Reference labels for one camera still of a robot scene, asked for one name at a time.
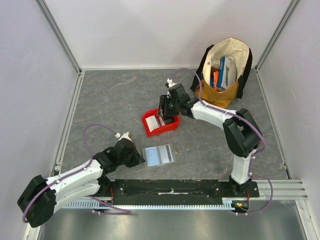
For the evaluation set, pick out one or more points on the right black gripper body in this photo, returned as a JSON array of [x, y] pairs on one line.
[[163, 107]]

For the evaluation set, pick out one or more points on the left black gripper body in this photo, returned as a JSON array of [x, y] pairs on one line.
[[129, 160]]

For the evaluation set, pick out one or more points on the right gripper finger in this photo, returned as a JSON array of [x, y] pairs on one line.
[[171, 111], [162, 106]]

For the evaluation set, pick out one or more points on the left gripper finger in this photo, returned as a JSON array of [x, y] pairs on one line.
[[135, 155], [141, 159]]

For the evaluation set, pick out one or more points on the grey card holder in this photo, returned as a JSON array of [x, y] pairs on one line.
[[151, 156]]

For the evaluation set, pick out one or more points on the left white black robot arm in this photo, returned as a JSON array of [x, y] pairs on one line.
[[43, 197]]

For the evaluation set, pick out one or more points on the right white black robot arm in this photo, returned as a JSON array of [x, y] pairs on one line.
[[240, 129]]

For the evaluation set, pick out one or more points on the red plastic bin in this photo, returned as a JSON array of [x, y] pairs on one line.
[[160, 130]]

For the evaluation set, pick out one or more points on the orange box in bag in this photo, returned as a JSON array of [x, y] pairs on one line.
[[214, 77]]

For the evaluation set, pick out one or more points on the blue box in bag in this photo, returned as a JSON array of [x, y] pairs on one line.
[[223, 77]]

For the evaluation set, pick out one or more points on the yellow canvas tote bag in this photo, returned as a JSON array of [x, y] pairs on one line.
[[241, 59]]

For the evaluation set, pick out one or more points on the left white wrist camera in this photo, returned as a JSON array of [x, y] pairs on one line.
[[126, 135]]

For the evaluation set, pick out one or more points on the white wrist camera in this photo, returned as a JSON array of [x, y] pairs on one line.
[[169, 84], [126, 135]]

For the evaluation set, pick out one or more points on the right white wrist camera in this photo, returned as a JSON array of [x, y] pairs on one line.
[[169, 84]]

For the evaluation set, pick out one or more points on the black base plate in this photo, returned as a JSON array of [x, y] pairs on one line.
[[175, 191]]

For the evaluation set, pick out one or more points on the blue slotted cable duct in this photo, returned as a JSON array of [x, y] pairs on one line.
[[90, 204]]

